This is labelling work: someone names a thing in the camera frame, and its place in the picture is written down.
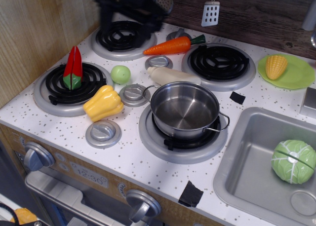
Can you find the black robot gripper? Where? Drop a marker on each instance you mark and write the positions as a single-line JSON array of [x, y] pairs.
[[148, 15]]

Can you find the red chili pepper toy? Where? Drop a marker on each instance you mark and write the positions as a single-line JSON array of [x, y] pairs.
[[73, 72]]

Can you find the yellow bell pepper toy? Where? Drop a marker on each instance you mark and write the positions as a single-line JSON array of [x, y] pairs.
[[106, 102]]

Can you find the stainless steel pan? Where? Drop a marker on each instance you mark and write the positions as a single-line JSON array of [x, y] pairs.
[[185, 110]]

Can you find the back left burner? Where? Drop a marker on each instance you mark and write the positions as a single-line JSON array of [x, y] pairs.
[[117, 43]]

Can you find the burner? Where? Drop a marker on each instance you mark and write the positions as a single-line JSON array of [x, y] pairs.
[[53, 97], [221, 67], [179, 151], [117, 43]]

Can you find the hanging slotted spoon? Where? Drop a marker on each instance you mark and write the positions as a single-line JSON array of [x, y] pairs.
[[165, 5]]

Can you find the silver knob upper top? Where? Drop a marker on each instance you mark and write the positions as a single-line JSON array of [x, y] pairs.
[[158, 61]]

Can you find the silver knob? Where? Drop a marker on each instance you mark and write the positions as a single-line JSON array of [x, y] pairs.
[[179, 33], [103, 134], [158, 61], [134, 95]]

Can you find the green apple toy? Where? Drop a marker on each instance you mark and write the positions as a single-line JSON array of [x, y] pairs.
[[120, 74]]

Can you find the silver knob back top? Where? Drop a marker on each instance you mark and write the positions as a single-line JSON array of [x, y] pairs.
[[179, 33]]

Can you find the orange carrot toy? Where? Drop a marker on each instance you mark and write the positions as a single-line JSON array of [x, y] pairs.
[[173, 46]]

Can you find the silver knob middle top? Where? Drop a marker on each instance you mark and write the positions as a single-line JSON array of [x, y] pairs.
[[134, 95]]

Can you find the hanging white spatula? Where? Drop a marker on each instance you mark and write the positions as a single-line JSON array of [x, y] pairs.
[[210, 14]]

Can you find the back right burner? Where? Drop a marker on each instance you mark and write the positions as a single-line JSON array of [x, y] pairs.
[[221, 67]]

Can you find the front left burner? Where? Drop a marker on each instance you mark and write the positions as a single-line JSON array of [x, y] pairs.
[[53, 97]]

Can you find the silver knob front top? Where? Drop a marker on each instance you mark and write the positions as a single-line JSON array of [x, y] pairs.
[[103, 134]]

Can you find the black tape piece small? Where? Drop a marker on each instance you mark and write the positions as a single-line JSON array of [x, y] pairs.
[[237, 98]]

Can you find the front right burner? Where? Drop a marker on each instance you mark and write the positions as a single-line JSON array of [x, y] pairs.
[[179, 151]]

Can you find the yellow corn toy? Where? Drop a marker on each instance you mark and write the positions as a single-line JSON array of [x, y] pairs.
[[275, 66]]

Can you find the left oven front knob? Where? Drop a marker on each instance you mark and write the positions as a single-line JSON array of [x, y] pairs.
[[37, 157]]

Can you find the oven knob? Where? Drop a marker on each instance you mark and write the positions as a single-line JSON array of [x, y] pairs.
[[37, 157], [144, 208]]

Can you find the light green plate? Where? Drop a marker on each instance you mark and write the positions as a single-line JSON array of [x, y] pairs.
[[298, 73]]

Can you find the right oven front knob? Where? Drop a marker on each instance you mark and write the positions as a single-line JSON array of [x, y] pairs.
[[144, 208]]

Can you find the black tape piece front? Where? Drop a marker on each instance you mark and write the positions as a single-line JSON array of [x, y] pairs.
[[191, 195]]

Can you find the silver sink basin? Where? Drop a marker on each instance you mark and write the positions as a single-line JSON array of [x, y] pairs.
[[246, 180]]

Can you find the green cabbage toy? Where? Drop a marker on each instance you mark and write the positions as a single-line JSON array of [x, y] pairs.
[[294, 161]]

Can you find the yellow object bottom left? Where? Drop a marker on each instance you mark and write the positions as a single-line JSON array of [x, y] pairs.
[[25, 216]]

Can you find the silver oven door handle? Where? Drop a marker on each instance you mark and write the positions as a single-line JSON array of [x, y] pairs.
[[66, 197]]

